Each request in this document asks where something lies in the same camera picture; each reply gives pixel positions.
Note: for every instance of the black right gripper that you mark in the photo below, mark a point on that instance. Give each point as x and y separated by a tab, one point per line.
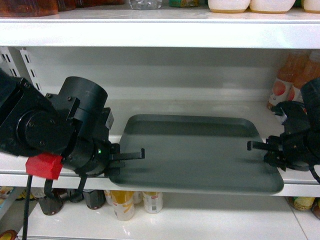
291	151

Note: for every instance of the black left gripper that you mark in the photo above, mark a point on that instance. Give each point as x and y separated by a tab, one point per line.
92	158

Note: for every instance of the grey metal tray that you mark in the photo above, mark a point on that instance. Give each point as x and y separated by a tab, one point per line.
195	154

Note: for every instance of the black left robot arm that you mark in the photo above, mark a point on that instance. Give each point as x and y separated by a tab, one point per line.
65	130

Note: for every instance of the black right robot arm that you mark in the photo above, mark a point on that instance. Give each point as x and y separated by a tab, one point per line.
297	117

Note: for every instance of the dark soda bottle middle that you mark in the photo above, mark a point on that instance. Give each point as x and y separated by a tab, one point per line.
94	198

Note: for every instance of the dark soda bottle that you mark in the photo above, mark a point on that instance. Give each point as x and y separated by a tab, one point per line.
49	206
94	198

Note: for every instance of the orange juice bottle front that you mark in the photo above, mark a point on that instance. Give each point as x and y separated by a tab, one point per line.
293	65

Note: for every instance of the dark soda bottle left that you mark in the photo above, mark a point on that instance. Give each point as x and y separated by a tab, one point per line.
49	206

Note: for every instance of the white upper shelf board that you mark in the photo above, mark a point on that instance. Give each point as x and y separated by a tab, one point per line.
120	26

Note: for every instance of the white slotted shelf upright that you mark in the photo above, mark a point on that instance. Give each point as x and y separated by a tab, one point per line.
17	62

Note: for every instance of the clear water bottle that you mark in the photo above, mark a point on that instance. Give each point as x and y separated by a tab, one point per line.
145	4

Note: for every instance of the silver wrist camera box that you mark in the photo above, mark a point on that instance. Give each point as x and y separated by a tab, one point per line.
110	118

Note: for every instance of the red cable connector block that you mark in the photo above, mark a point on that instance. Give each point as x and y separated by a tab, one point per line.
45	165

